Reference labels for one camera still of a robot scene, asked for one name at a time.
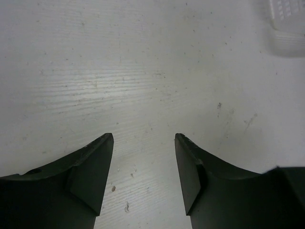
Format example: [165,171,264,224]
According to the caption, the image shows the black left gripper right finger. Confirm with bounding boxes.
[174,133,305,229]

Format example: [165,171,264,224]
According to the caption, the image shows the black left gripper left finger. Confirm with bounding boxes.
[0,133,113,229]

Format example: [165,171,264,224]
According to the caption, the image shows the white plastic mesh basket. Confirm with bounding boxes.
[265,0,305,58]

